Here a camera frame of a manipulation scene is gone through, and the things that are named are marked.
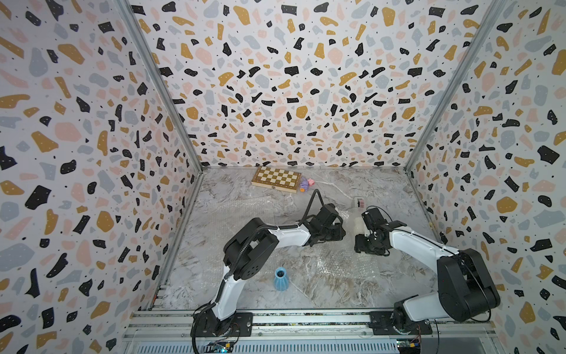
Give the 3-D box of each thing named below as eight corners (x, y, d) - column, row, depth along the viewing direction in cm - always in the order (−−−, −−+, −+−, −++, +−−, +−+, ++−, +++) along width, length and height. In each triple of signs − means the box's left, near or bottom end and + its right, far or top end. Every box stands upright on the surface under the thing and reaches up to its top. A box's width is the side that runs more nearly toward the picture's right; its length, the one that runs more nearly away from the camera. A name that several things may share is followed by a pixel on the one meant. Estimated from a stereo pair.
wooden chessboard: (252, 185, 117) (251, 180, 114) (259, 169, 124) (259, 165, 122) (296, 193, 114) (296, 189, 111) (301, 177, 121) (301, 172, 119)
